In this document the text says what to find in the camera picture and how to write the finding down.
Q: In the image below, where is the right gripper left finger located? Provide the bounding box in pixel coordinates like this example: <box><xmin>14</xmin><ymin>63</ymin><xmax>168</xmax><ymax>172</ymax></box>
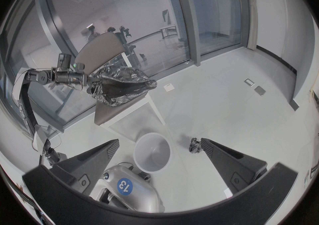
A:
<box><xmin>51</xmin><ymin>139</ymin><xmax>120</xmax><ymax>197</ymax></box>

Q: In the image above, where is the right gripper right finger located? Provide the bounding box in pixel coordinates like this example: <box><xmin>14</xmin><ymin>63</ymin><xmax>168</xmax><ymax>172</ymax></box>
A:
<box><xmin>200</xmin><ymin>138</ymin><xmax>269</xmax><ymax>198</ymax></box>

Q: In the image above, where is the black plastic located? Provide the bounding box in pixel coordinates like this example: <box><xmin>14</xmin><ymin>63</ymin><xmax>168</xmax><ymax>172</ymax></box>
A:
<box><xmin>189</xmin><ymin>137</ymin><xmax>203</xmax><ymax>154</ymax></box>

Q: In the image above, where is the black plastic bag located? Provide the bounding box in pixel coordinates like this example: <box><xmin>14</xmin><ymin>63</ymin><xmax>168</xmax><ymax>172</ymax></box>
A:
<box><xmin>87</xmin><ymin>66</ymin><xmax>157</xmax><ymax>108</ymax></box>

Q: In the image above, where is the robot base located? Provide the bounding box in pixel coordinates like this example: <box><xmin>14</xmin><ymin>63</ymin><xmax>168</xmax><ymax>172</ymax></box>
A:
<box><xmin>89</xmin><ymin>163</ymin><xmax>165</xmax><ymax>214</ymax></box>

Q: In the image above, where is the white trash bin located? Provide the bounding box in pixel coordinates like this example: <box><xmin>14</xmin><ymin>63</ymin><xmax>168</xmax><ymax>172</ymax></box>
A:
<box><xmin>133</xmin><ymin>132</ymin><xmax>172</xmax><ymax>173</ymax></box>

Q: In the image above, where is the grey white-legged chair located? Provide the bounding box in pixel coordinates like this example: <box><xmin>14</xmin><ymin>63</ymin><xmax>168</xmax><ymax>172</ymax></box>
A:
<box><xmin>75</xmin><ymin>32</ymin><xmax>166</xmax><ymax>143</ymax></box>

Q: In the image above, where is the thin black cable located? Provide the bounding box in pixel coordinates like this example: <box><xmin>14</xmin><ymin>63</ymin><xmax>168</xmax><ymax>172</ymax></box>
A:
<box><xmin>31</xmin><ymin>125</ymin><xmax>62</xmax><ymax>150</ymax></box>

